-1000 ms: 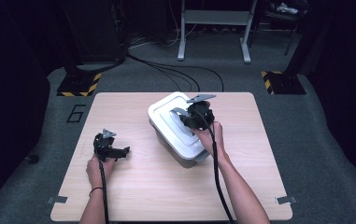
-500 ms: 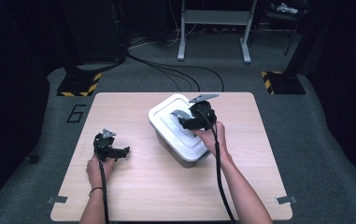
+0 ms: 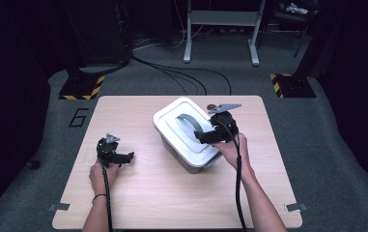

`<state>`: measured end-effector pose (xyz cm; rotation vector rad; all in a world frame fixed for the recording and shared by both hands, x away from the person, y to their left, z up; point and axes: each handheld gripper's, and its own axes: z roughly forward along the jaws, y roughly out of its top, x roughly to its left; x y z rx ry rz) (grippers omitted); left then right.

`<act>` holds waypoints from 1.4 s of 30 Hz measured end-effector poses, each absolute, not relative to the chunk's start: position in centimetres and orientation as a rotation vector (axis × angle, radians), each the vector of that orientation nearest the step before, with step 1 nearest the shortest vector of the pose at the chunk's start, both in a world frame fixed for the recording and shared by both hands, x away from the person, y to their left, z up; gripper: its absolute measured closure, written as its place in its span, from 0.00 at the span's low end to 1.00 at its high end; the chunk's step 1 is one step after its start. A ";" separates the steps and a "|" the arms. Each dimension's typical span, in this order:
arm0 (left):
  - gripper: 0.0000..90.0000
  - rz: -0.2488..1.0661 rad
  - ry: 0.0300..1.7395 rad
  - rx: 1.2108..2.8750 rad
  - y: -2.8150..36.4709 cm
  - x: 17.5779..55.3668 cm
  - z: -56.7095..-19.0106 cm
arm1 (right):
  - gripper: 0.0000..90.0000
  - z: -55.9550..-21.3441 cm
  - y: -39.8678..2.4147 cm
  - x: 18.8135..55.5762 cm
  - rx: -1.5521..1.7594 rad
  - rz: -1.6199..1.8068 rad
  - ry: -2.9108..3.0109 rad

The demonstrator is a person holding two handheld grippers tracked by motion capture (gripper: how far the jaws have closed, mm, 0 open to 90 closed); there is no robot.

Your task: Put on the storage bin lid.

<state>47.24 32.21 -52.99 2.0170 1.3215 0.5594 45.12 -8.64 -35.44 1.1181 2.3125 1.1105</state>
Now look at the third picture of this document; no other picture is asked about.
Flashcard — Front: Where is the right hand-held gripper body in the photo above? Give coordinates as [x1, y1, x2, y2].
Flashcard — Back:
[207, 102, 242, 144]

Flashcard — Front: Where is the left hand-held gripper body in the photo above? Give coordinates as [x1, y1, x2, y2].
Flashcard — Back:
[96, 132, 122, 168]

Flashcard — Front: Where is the white box lid grey handle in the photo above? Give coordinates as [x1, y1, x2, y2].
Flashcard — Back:
[153, 97, 223, 168]

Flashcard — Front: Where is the grey plastic storage box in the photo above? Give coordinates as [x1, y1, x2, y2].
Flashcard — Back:
[158, 134, 223, 175]

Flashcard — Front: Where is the person's right hand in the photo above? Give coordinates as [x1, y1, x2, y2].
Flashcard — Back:
[213, 132, 253, 179]

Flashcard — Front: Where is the person's left hand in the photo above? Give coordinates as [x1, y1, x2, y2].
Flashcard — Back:
[88, 160, 121, 196]

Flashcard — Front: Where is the black wrist band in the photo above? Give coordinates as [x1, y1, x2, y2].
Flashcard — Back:
[91, 192, 108, 205]

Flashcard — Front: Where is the grey tape strip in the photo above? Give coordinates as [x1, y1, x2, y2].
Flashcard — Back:
[285, 202, 308, 213]
[48, 202, 71, 213]

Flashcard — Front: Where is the black yellow striped stand base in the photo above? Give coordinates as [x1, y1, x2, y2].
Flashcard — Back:
[58, 74, 106, 101]
[269, 72, 317, 99]

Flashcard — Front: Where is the small black round floor object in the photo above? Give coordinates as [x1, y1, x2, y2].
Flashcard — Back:
[26, 159, 42, 171]

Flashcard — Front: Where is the dark chair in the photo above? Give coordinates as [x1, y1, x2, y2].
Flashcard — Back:
[262, 0, 315, 59]

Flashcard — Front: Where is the black cabinet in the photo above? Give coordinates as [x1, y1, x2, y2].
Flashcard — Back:
[62, 0, 131, 66]

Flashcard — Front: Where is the white crumpled cloth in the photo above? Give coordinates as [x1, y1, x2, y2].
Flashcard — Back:
[284, 2, 310, 15]

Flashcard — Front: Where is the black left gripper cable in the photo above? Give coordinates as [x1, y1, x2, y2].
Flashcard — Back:
[97, 144, 114, 232]

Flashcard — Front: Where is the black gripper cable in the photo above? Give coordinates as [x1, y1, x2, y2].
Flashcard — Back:
[218, 119, 249, 232]
[97, 144, 114, 232]

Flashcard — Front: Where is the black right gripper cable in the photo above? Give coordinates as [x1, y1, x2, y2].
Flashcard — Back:
[218, 119, 249, 232]

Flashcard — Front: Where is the black floor cable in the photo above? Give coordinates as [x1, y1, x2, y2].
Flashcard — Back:
[152, 64, 208, 97]
[130, 52, 233, 97]

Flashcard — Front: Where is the white floor cable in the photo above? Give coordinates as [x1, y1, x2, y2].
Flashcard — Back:
[132, 18, 205, 52]

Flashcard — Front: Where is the white metal stand frame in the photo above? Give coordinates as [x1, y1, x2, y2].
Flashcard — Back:
[183, 0, 268, 67]

